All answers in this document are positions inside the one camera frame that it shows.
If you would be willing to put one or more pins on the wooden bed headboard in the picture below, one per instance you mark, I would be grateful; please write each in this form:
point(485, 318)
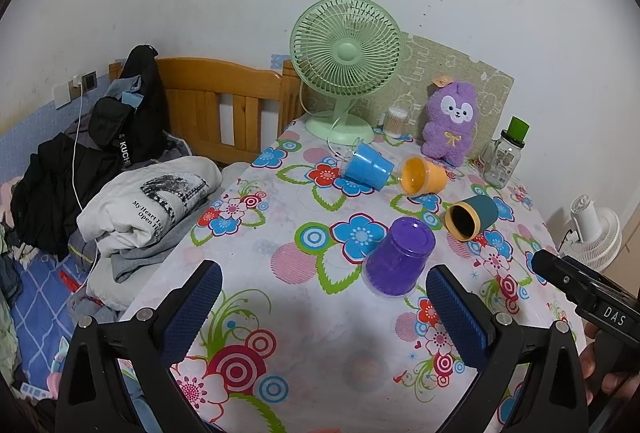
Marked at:
point(200, 98)

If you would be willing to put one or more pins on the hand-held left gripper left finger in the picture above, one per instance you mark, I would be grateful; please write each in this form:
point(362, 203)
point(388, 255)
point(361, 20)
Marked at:
point(196, 308)

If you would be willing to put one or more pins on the orange plastic cup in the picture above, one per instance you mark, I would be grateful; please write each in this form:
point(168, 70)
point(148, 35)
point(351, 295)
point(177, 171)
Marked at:
point(425, 175)

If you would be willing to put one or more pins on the dark wall switch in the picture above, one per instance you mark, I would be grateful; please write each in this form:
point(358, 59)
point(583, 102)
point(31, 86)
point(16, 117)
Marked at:
point(89, 80)

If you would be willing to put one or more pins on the glass jar with green lid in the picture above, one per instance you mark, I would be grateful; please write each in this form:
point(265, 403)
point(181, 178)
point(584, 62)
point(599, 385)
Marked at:
point(500, 158)

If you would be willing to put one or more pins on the white printed t-shirt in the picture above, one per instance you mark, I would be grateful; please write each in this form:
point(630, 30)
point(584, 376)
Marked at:
point(150, 208)

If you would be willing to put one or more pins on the green desk fan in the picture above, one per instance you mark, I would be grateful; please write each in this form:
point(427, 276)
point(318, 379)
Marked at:
point(347, 50)

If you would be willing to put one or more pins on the blue plastic cup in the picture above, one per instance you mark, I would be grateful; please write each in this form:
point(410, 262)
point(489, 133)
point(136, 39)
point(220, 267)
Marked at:
point(367, 167)

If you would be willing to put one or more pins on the white standing fan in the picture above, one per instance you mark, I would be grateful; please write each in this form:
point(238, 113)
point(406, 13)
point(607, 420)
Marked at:
point(595, 233)

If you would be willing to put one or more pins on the floral tablecloth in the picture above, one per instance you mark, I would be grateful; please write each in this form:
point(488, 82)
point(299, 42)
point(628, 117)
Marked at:
point(310, 313)

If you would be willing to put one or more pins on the purple plastic cup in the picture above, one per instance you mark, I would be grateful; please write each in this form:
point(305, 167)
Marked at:
point(400, 258)

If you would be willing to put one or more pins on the white wall socket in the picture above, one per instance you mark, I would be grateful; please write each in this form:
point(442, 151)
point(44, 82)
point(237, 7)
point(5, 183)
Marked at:
point(65, 95)

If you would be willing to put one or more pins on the purple plush toy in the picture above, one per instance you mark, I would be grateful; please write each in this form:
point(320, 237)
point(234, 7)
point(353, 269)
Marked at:
point(450, 128)

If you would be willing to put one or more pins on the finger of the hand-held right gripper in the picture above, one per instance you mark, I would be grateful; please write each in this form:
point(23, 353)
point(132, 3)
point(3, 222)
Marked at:
point(562, 270)

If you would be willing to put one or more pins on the black bag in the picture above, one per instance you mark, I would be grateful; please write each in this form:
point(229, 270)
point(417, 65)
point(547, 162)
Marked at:
point(145, 113)

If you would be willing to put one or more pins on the black clothing pile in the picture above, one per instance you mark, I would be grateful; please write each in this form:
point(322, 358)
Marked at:
point(50, 193)

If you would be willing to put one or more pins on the blue checked bedsheet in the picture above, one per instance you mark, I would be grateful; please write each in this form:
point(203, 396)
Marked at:
point(40, 303)

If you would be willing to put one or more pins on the person's right hand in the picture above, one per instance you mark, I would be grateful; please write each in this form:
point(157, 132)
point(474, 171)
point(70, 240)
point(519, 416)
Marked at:
point(592, 373)

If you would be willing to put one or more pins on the cotton swab container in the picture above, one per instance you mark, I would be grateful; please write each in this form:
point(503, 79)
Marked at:
point(396, 120)

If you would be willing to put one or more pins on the beige patterned board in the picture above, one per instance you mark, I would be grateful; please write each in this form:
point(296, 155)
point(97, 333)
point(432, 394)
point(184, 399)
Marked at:
point(465, 63)

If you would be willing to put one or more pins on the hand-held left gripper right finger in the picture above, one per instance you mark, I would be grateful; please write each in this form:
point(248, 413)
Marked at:
point(454, 318)

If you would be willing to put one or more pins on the teal cup with yellow rim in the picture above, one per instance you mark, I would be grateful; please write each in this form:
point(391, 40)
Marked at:
point(482, 210)

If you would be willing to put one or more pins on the grey folded clothes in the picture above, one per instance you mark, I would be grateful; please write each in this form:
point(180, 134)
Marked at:
point(145, 258)

